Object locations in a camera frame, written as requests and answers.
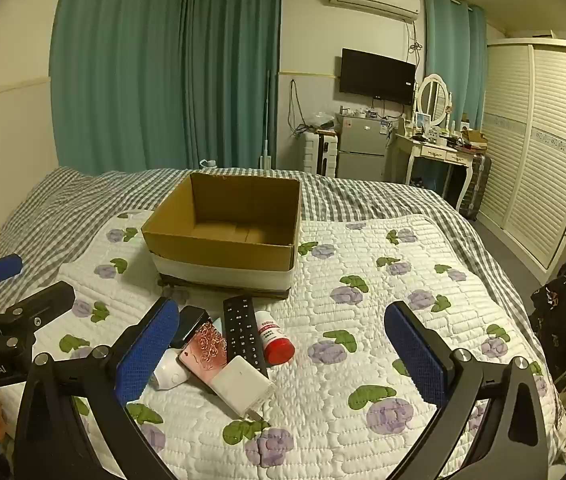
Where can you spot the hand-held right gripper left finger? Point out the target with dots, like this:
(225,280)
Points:
(147,347)

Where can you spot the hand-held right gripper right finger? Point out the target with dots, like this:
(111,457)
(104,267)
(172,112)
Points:
(413,355)

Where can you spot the small white round bottle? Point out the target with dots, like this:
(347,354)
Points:
(170,372)

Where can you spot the black rectangular case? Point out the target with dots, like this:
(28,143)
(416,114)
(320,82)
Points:
(190,322)

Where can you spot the pink floral phone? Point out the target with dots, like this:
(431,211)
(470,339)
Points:
(205,351)

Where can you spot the black remote control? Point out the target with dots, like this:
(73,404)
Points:
(241,330)

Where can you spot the white power bank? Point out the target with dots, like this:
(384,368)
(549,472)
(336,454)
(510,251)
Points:
(241,385)

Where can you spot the cardboard box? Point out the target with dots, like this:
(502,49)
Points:
(223,255)

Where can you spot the white bottle with red cap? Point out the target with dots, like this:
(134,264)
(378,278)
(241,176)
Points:
(276,344)

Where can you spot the white floral quilt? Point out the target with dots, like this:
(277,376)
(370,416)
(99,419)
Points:
(338,410)

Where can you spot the dark suitcase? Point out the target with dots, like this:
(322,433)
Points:
(478,185)

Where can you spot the white dressing table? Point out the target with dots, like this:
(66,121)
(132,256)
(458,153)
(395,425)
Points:
(433,151)

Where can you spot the silver small fridge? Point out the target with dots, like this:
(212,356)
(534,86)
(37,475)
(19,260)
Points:
(362,145)

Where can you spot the white oil heater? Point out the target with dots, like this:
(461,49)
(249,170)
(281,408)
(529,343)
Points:
(320,155)

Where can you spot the wide teal curtain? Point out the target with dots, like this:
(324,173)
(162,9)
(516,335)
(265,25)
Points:
(118,70)

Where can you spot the white louvred wardrobe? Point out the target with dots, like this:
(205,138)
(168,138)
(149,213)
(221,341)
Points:
(538,150)

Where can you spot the white oval vanity mirror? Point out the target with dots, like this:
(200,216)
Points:
(434,100)

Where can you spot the white mop pole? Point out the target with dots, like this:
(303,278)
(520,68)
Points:
(266,120)

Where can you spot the narrow teal curtain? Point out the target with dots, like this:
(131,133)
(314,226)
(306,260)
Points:
(455,60)

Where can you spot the black wall television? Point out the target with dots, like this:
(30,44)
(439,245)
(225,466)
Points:
(377,76)

